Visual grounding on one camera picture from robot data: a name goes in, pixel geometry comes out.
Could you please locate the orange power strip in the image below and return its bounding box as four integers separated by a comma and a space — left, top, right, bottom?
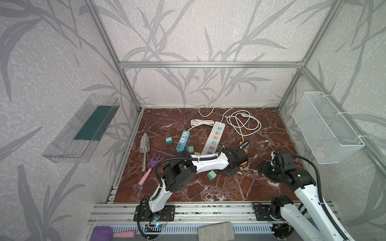
239, 140, 250, 167

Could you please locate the white multicolour power strip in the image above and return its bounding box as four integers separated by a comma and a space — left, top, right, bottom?
201, 122, 226, 155

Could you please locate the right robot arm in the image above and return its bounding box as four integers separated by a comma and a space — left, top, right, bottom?
259, 150, 353, 241

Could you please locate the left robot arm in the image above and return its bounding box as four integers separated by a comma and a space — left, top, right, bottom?
139, 148, 248, 218

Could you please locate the green cube charger centre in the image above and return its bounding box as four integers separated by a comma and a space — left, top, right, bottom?
207, 170, 217, 181

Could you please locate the green cube charger by strip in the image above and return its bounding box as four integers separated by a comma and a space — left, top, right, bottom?
186, 146, 195, 154

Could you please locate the blue power strip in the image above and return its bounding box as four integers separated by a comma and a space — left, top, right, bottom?
176, 131, 190, 153

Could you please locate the teal cube charger left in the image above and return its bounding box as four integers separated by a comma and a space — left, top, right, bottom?
165, 137, 173, 146

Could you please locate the grey sponge block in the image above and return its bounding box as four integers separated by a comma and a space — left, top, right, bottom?
198, 222, 235, 241

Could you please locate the purple pink garden rake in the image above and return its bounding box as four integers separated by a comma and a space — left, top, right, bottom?
138, 152, 165, 186

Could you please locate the grey garden trowel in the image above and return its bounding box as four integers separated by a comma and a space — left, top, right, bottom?
139, 133, 150, 172

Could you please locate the purple pink brush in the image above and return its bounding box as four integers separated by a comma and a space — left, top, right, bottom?
89, 226, 136, 241

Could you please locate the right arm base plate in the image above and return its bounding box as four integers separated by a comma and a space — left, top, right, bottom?
252, 202, 273, 221

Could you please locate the white wire mesh basket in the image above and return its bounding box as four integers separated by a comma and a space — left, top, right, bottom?
292, 91, 365, 164

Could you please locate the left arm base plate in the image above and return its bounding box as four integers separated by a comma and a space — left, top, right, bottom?
133, 204, 176, 222

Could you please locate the clear plastic wall tray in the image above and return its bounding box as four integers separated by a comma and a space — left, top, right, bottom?
42, 94, 120, 164

